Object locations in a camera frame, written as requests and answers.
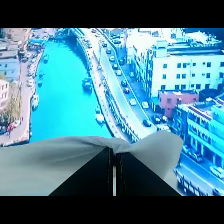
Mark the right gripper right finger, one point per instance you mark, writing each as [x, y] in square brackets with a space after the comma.
[136, 180]

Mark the pale grey shirt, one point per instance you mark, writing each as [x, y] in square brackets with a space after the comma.
[40, 166]

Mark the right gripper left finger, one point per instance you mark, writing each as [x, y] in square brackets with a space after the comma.
[95, 178]

